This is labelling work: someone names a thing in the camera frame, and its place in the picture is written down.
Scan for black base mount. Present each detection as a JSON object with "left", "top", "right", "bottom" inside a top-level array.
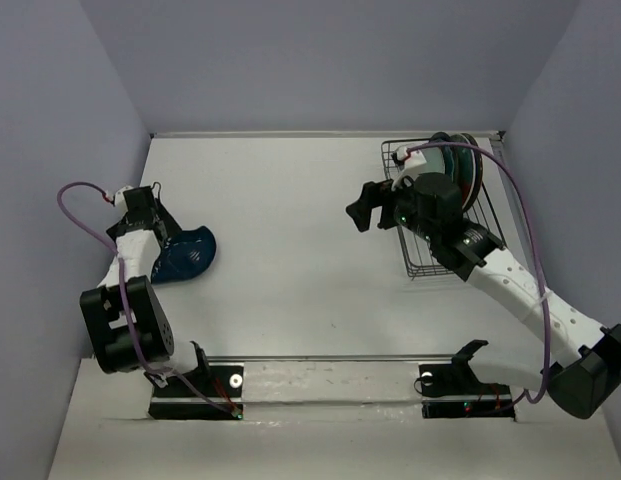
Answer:
[
  {"left": 144, "top": 341, "right": 244, "bottom": 421},
  {"left": 413, "top": 340, "right": 516, "bottom": 420}
]

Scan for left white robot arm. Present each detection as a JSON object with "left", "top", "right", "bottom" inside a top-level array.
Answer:
[{"left": 79, "top": 186, "right": 217, "bottom": 376}]

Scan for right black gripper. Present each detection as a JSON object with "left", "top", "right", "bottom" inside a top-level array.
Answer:
[{"left": 345, "top": 168, "right": 438, "bottom": 243}]

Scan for light green round plate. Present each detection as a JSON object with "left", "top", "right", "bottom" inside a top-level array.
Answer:
[{"left": 421, "top": 148, "right": 446, "bottom": 174}]

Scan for navy blue leaf-shaped dish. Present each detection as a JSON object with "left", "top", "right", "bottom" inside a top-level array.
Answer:
[{"left": 151, "top": 226, "right": 217, "bottom": 285}]

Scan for dark teal speckled plate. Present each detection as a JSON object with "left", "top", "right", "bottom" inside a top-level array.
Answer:
[{"left": 468, "top": 150, "right": 484, "bottom": 207}]

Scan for teal scalloped edge plate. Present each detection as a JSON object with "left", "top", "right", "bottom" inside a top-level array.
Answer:
[{"left": 439, "top": 143, "right": 459, "bottom": 183}]

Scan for red and teal floral plate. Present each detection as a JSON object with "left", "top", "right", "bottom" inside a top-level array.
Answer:
[{"left": 454, "top": 146, "right": 480, "bottom": 212}]

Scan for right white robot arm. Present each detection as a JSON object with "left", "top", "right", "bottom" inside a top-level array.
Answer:
[{"left": 345, "top": 173, "right": 621, "bottom": 419}]

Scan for black wire dish rack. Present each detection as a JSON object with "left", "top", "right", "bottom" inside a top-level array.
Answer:
[{"left": 381, "top": 138, "right": 506, "bottom": 279}]

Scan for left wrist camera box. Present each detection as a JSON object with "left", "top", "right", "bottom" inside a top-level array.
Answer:
[{"left": 103, "top": 185, "right": 132, "bottom": 206}]

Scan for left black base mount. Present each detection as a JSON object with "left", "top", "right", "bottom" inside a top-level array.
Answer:
[{"left": 144, "top": 341, "right": 244, "bottom": 421}]

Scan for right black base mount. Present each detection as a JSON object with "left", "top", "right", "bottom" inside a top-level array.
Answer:
[{"left": 413, "top": 340, "right": 516, "bottom": 420}]

